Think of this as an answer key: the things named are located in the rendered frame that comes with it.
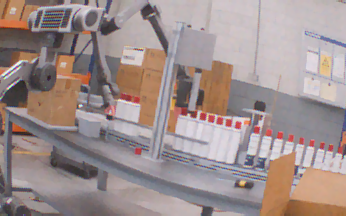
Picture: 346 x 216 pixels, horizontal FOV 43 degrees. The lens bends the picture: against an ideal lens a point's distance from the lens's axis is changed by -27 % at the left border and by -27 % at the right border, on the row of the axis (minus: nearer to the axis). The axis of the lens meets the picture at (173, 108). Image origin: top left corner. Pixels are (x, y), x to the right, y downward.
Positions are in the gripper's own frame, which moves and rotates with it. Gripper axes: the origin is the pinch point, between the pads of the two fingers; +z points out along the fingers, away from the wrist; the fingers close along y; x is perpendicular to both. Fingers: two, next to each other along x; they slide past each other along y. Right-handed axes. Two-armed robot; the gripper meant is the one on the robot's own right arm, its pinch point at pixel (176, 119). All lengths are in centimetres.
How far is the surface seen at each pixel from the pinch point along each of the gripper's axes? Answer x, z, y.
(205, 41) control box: 14.9, -41.2, -17.7
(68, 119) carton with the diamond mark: 30, 13, 52
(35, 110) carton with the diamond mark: 47, 12, 70
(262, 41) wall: -430, -78, 174
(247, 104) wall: -429, 15, 186
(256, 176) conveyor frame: 13, 15, -60
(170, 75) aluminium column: 22.8, -21.6, -7.6
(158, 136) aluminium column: 23.1, 6.4, -7.7
